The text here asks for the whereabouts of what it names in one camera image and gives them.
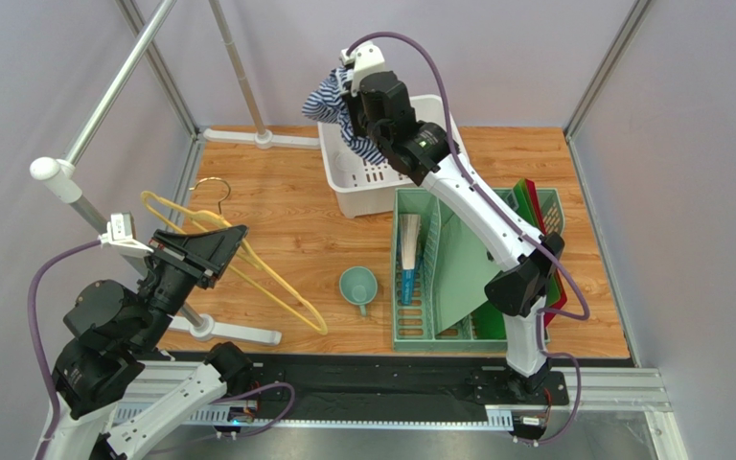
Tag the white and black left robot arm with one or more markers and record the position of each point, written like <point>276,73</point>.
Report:
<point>112,325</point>

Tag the blue white striped tank top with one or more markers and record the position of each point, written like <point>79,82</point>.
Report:
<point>325,105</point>

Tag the yellow velvet hanger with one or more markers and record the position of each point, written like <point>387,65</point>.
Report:
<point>205,220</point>

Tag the green plastic dish rack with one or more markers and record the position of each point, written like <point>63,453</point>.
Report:
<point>413,325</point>

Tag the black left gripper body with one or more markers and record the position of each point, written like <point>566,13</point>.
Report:
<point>172,282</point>

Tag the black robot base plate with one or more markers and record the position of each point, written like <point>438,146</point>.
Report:
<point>419,389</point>

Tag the teal plastic cup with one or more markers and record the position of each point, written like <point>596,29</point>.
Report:
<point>359,286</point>

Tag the white plastic tub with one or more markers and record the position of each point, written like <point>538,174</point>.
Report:
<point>360,188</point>

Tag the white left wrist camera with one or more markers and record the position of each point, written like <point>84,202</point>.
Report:
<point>120,235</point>

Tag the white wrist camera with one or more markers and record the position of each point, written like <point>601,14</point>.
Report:
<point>365,60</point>
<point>120,235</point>

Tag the blue white small box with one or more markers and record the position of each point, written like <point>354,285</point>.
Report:
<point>408,245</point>

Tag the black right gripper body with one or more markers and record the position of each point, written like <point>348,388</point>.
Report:
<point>356,103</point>

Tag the red cutting board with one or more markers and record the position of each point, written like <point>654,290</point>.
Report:
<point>556,296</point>

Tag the light green cutting board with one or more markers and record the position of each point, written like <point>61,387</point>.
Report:
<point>462,271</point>

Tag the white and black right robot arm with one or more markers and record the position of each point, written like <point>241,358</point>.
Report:
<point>427,153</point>

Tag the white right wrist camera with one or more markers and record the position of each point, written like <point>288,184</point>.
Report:
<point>365,60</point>

